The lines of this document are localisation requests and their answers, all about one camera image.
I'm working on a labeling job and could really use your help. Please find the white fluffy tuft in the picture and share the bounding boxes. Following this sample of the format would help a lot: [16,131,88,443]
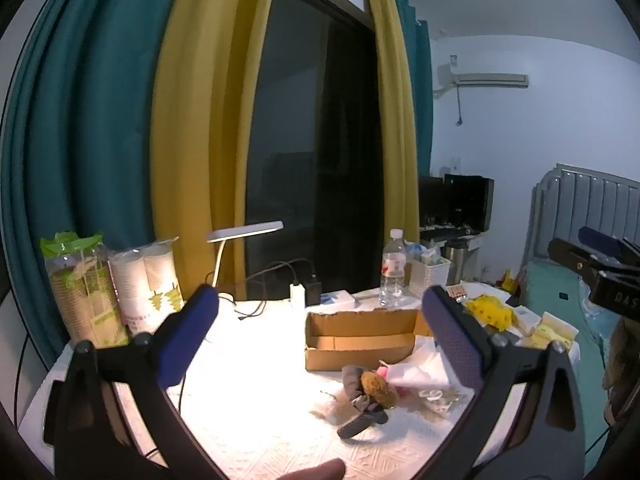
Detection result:
[310,389,352,422]

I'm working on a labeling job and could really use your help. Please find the green-topped paper cup pack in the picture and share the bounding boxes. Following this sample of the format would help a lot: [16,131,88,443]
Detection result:
[40,231,130,350]

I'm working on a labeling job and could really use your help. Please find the white paper cup pack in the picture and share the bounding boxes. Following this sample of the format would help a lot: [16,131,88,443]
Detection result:
[107,237,183,336]

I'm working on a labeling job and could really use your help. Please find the small plush toy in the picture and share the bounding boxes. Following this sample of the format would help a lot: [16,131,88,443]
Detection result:
[339,365,389,440]

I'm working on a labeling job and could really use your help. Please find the white woven basket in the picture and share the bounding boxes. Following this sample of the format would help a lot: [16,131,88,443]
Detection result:
[407,255,451,301]

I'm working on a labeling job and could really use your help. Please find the steel thermos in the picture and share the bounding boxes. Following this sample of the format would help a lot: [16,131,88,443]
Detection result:
[445,239,482,286]

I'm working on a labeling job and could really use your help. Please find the white and blue box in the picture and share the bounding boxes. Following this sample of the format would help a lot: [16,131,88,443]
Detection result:
[320,290,357,307]

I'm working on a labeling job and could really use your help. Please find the dark cabinet panel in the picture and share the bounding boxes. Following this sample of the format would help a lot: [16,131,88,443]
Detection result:
[419,176,445,228]

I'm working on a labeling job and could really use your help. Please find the white tissue wad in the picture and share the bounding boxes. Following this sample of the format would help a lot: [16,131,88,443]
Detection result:
[387,337,473,391]

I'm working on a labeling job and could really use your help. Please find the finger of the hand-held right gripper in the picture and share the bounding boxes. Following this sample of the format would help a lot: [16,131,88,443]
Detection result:
[578,226,640,272]
[547,238,603,283]

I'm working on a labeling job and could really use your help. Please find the brown plush ball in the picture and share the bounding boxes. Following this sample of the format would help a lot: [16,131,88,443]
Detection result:
[361,370,400,408]

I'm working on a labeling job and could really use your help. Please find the wide yellow curtain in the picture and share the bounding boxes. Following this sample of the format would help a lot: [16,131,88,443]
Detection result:
[150,0,282,306]

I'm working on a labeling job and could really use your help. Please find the black cable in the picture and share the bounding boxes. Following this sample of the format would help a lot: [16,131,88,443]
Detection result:
[220,258,313,322]

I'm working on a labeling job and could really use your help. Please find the white desk lamp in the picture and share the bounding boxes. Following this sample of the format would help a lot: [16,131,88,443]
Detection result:
[206,220,285,306]

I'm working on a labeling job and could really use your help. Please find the grey bed headboard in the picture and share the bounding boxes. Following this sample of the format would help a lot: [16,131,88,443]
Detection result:
[520,162,640,271]

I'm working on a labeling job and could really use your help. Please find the person's left hand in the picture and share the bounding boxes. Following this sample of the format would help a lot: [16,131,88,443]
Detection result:
[280,458,347,480]

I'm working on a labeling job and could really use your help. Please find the clear zip bag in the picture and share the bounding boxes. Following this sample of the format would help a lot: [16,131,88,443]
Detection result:
[417,385,473,417]

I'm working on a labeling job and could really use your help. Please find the teal bed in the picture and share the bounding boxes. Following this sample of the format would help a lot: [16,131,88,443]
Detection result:
[520,259,640,466]

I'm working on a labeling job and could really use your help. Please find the white side desk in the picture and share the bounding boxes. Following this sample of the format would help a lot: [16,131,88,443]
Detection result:
[419,226,488,252]

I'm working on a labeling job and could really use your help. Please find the narrow teal curtain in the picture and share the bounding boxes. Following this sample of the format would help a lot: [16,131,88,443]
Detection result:
[392,0,435,178]

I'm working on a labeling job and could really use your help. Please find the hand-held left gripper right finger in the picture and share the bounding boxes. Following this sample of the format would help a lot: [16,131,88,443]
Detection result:
[415,285,587,480]

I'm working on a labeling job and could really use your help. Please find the person's right hand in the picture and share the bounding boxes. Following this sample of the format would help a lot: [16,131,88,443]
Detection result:
[604,316,640,426]

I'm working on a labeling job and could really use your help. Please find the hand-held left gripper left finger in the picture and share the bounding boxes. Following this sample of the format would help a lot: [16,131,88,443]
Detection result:
[42,284,231,480]

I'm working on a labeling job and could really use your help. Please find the white embossed tablecloth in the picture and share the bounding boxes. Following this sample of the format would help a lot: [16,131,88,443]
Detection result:
[20,287,583,480]

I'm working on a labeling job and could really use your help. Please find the white air conditioner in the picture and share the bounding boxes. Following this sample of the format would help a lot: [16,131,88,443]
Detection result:
[437,62,530,92]

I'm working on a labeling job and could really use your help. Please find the black monitor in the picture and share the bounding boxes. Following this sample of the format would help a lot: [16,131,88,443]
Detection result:
[444,174,496,232]

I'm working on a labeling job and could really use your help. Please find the cardboard box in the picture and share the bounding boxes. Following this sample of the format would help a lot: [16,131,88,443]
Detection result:
[305,308,436,372]

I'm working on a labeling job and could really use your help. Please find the dark glass window door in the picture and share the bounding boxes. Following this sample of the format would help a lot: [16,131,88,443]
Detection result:
[245,0,388,297]

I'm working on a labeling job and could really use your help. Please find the yellow plastic bag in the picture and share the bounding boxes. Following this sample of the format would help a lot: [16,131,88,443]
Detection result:
[465,295,516,332]

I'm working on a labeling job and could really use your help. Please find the yellow tissue pack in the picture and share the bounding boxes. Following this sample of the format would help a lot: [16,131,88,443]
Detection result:
[517,311,581,357]

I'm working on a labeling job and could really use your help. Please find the narrow yellow curtain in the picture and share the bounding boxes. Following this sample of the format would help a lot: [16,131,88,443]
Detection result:
[362,0,421,261]

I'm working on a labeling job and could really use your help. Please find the packets in basket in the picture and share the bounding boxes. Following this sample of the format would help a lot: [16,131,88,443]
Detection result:
[407,240,442,266]

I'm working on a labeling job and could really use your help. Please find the clear water bottle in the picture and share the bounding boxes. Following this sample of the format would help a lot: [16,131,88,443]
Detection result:
[378,228,408,309]

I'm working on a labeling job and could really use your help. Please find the wide teal curtain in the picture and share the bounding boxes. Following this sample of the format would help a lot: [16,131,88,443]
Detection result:
[0,0,193,366]

